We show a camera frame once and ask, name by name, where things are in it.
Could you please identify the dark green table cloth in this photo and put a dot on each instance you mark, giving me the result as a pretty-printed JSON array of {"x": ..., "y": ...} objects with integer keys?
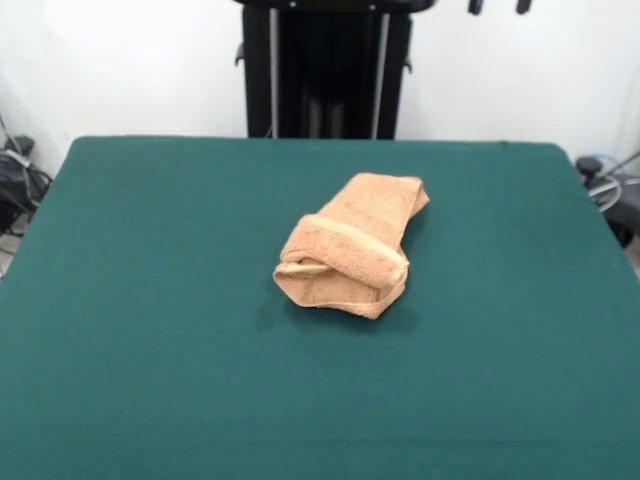
[{"x": 150, "y": 350}]

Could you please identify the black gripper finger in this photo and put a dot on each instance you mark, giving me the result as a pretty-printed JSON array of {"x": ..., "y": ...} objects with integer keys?
[
  {"x": 524, "y": 5},
  {"x": 475, "y": 5}
]

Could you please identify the tan terry towel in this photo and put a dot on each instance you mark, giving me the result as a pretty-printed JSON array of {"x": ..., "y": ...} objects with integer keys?
[{"x": 350, "y": 225}]

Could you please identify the black wheeled stand base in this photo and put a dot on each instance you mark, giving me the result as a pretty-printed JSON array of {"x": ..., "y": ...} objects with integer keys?
[
  {"x": 625, "y": 210},
  {"x": 15, "y": 185}
]

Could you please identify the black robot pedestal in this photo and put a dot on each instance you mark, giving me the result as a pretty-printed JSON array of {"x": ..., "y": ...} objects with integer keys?
[{"x": 325, "y": 75}]

